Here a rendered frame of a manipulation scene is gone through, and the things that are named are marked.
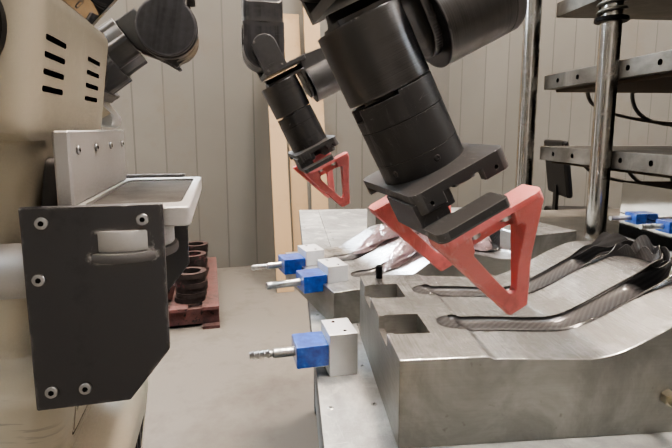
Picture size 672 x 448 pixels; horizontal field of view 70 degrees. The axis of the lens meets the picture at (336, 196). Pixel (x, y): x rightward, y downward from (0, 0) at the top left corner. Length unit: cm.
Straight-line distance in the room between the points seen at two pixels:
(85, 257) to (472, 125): 411
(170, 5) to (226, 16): 322
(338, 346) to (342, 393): 6
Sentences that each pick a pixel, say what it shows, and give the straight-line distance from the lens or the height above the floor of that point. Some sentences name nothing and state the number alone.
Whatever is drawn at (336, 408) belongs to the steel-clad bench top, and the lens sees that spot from 57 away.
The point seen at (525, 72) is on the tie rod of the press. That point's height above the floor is 130.
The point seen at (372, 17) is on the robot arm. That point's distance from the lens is 30.
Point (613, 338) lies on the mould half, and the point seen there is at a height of 89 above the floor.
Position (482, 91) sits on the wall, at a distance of 444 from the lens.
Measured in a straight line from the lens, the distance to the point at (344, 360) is 63.
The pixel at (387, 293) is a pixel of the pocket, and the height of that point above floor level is 88.
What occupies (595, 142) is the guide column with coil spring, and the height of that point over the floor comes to 106.
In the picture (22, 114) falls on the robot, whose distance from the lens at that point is 42.
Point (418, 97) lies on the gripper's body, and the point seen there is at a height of 112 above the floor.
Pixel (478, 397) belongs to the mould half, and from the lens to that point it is 51.
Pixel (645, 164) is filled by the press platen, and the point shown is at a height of 101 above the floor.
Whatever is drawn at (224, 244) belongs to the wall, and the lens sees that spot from 394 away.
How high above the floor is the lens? 110
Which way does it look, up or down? 8 degrees down
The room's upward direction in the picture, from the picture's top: straight up
